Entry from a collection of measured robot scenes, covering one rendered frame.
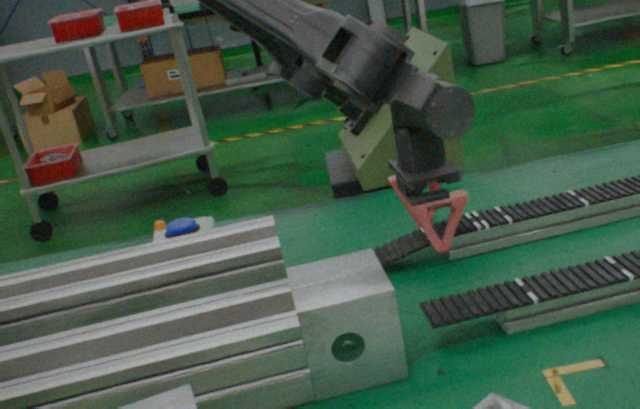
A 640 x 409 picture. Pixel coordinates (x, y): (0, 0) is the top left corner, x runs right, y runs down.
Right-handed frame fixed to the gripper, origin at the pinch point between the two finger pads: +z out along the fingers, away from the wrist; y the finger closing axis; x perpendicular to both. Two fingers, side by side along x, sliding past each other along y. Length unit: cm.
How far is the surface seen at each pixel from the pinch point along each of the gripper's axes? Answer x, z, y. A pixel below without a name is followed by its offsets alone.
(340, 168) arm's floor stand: -4.7, 3.2, -44.4
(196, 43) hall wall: -50, 57, -754
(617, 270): 13.9, 0.1, 19.4
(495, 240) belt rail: 7.3, 2.1, 1.7
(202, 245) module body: -27.7, -4.4, -2.4
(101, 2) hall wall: -133, 0, -761
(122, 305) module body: -36.9, -2.3, 4.8
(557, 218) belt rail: 15.4, 1.0, 1.9
